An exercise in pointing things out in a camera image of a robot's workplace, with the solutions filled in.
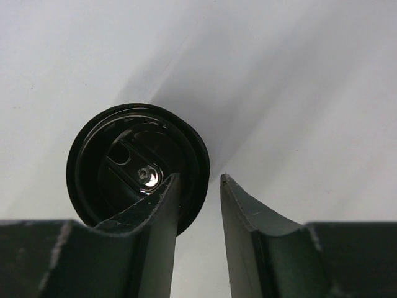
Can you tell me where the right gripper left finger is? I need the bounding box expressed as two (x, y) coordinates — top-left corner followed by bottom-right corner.
(1, 174), (181, 297)

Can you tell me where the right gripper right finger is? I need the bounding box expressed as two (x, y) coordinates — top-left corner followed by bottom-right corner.
(220, 174), (396, 297)

